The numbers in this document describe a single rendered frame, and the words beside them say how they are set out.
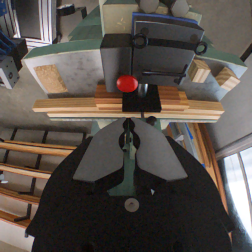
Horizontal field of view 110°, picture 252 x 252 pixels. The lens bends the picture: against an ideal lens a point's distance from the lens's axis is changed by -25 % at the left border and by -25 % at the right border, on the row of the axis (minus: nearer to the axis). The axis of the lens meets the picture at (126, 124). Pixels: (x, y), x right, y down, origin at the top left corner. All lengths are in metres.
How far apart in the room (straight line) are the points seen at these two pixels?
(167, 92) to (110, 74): 0.19
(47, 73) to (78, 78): 0.08
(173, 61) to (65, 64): 0.25
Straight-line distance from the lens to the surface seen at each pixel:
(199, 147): 1.65
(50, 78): 0.36
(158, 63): 0.18
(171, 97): 0.33
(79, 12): 0.57
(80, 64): 0.32
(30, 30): 1.22
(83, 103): 0.38
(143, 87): 0.26
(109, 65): 0.17
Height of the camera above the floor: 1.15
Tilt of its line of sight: 29 degrees down
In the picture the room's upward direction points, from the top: 180 degrees counter-clockwise
